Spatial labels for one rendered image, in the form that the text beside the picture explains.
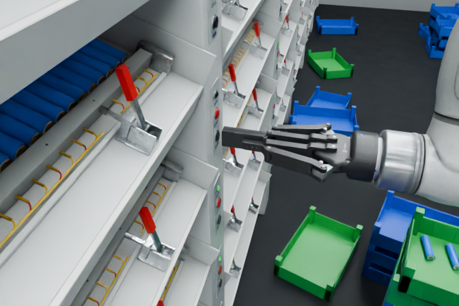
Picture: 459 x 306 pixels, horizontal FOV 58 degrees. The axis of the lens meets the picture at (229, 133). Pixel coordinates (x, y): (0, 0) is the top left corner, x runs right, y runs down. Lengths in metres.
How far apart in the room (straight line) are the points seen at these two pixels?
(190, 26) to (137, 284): 0.33
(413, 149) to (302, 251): 1.00
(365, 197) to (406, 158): 1.22
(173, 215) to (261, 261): 0.93
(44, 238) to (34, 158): 0.07
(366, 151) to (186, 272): 0.39
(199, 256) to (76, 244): 0.47
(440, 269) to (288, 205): 0.79
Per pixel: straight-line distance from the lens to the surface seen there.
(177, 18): 0.56
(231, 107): 0.89
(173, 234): 0.62
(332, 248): 1.61
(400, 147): 0.63
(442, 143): 0.64
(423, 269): 1.09
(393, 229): 1.50
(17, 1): 0.28
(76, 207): 0.39
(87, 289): 0.52
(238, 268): 1.28
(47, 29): 0.28
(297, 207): 1.74
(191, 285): 0.79
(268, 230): 1.63
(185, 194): 0.67
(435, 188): 0.65
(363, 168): 0.63
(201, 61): 0.57
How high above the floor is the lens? 1.19
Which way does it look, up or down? 34 degrees down
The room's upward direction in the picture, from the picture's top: straight up
